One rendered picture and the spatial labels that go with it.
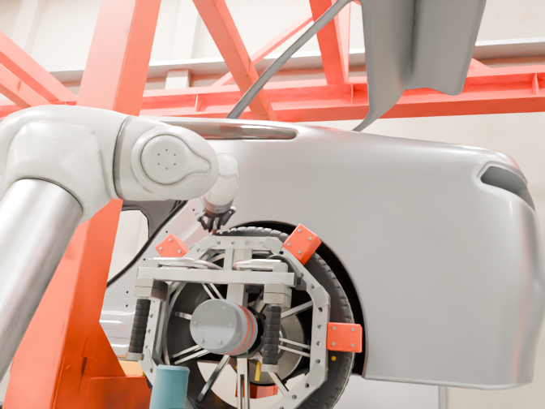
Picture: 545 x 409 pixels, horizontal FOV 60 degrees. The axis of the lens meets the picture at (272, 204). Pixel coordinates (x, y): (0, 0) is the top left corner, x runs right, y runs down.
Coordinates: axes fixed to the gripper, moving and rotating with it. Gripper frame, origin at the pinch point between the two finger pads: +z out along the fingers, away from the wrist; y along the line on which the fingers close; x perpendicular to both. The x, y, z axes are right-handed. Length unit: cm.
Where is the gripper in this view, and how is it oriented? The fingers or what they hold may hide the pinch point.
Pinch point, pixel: (212, 230)
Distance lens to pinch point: 158.6
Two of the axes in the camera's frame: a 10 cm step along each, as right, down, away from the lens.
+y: 9.3, -2.1, 3.1
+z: -1.8, 4.6, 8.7
